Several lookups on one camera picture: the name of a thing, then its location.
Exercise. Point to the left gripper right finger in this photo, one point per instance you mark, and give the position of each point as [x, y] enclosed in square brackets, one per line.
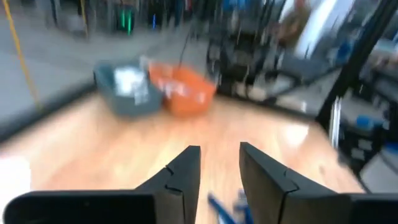
[311, 208]

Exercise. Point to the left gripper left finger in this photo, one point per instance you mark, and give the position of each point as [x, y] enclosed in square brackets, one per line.
[124, 208]

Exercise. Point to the white cotton pack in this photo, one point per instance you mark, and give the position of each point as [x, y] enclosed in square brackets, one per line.
[127, 81]

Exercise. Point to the teal plastic bin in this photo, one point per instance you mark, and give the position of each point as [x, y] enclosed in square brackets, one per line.
[124, 107]

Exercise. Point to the orange plastic bin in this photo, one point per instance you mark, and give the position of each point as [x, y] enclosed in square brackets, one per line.
[186, 107]

